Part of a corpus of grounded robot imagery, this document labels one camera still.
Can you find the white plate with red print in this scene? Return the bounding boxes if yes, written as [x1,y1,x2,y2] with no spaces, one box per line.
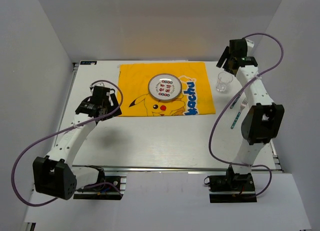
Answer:
[147,73,182,101]

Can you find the yellow printed cloth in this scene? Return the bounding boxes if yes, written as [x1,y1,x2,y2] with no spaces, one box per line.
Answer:
[117,62,216,117]

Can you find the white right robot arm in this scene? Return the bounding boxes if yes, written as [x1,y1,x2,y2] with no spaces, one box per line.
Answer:
[217,38,285,191]

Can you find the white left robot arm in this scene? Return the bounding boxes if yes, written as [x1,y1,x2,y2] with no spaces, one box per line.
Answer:
[32,86,122,200]

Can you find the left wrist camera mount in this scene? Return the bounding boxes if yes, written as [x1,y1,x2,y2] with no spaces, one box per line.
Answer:
[89,82,111,106]

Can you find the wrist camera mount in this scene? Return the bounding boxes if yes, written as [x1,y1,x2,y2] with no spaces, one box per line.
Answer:
[89,82,111,106]
[245,39,255,50]

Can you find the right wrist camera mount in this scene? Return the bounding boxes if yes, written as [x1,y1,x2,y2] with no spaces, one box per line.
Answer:
[245,39,255,50]

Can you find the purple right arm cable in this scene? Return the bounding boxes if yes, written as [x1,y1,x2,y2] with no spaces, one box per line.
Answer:
[208,32,285,198]

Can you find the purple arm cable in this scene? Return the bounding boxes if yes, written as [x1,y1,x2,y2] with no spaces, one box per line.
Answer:
[208,32,285,198]
[10,79,124,207]

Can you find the knife with teal handle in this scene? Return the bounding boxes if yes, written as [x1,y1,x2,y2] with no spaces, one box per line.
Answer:
[229,92,242,109]

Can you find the fork with teal handle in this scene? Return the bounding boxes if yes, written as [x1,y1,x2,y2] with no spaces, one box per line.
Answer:
[230,98,248,129]

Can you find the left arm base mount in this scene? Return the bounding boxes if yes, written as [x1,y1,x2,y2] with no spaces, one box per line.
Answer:
[71,165,127,200]

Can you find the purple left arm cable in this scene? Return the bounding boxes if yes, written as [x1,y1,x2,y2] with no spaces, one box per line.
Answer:
[10,79,124,207]

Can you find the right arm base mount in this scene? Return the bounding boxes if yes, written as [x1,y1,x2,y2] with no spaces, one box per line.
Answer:
[203,174,257,204]

